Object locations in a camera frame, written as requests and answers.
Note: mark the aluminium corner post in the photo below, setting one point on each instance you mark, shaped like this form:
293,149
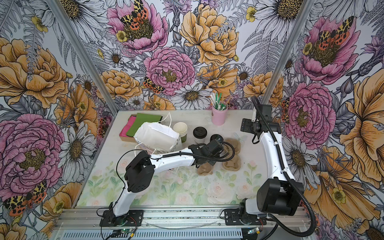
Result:
291,40
79,47

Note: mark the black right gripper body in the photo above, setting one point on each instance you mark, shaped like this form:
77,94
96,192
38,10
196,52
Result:
249,125

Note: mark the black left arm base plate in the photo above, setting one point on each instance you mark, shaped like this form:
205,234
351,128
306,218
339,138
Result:
132,219

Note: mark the stack of black lids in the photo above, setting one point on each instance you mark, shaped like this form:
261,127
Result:
217,137

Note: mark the white ventilated cable duct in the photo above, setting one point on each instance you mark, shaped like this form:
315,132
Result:
153,234

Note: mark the aluminium left corner post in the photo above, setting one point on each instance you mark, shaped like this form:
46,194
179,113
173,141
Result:
79,47

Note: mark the aluminium right corner post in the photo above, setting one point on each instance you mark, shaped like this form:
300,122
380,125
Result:
291,40

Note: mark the pink plastic straw cup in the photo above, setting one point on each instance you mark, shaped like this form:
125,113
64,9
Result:
219,116

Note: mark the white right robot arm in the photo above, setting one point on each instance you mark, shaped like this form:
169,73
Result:
276,196

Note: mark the aluminium front frame rail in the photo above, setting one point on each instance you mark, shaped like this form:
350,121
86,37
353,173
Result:
164,216

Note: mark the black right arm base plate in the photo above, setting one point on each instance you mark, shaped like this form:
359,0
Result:
234,217

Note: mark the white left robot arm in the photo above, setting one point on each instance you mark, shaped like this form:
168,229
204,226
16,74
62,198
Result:
143,167

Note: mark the black plastic cup lid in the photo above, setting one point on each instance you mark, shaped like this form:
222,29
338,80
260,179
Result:
200,132

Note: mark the stack of paper cups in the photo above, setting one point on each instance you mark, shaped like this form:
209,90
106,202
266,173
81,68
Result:
182,129

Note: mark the cartoon animal paper gift bag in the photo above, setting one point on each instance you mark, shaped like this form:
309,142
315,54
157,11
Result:
158,138

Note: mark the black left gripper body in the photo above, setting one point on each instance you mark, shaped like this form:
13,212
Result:
212,158

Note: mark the pink paper napkin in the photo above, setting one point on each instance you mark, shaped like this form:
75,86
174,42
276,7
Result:
127,127

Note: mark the white paper coffee cup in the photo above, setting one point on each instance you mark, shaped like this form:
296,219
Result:
199,140

